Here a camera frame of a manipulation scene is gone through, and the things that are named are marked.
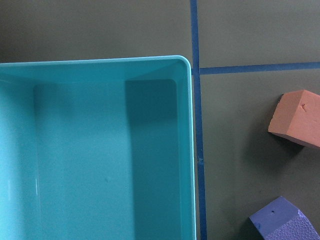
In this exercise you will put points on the purple foam block left side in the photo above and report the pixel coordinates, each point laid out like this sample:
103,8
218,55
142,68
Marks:
281,220

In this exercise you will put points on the orange foam block left side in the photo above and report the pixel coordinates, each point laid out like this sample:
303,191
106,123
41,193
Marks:
297,118

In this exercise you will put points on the teal plastic bin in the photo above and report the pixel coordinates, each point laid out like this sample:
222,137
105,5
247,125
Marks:
98,149

